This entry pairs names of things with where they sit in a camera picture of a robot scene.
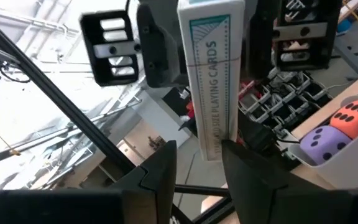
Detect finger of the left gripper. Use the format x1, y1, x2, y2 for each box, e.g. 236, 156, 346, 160
136, 0, 189, 89
246, 0, 280, 79

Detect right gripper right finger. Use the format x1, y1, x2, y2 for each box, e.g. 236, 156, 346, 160
221, 139, 348, 224

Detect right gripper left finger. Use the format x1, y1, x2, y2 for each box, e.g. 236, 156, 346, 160
110, 139, 178, 224

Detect blue-backed playing card deck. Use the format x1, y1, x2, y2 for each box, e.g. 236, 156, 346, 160
177, 0, 246, 162

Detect purple foam dice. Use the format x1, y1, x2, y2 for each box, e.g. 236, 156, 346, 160
300, 125, 353, 166

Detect orange foam dice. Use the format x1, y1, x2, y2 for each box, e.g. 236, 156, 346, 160
329, 99, 358, 140

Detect cluttered equipment rack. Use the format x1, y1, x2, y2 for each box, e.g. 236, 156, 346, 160
237, 67, 334, 138

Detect light grey plastic bin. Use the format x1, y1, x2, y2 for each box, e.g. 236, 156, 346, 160
287, 95, 358, 190

